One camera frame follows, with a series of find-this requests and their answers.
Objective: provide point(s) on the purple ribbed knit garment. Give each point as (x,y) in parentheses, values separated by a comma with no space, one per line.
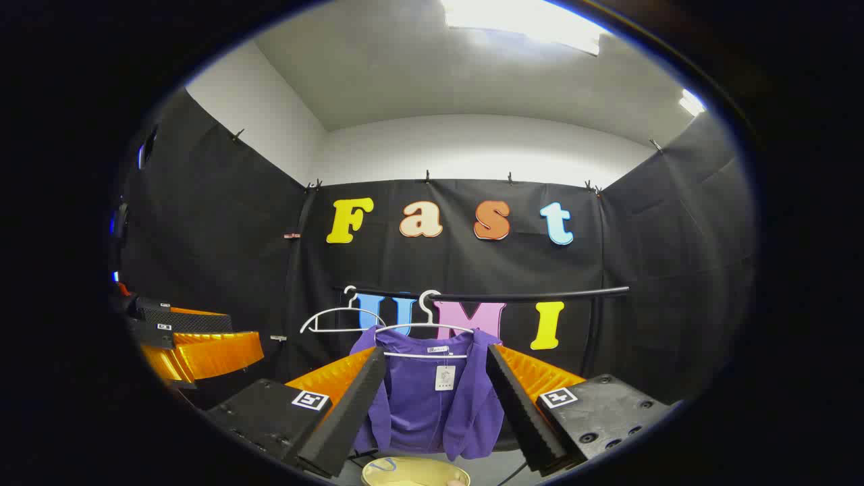
(418,405)

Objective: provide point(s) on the black backdrop cloth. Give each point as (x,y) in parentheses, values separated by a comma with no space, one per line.
(439,263)

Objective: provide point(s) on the row of black backdrop clips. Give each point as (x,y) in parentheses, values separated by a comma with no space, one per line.
(427,177)

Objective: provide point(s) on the small ceiling light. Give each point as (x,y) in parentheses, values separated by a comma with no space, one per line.
(692,102)

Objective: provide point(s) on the white clothes hanger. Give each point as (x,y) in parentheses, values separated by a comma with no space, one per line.
(351,305)
(429,317)

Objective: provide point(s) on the black clothes rack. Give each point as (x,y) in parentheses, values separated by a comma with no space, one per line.
(540,294)

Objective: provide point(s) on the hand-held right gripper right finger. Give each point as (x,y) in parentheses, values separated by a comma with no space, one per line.
(520,412)

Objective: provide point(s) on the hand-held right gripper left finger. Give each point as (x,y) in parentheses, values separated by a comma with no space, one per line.
(351,418)

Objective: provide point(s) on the beige round laundry hamper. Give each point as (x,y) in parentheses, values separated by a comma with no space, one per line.
(405,472)

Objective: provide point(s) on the large ceiling light panel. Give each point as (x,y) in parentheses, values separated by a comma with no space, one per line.
(520,20)

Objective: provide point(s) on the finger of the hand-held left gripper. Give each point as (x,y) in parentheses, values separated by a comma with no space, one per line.
(202,322)
(216,354)

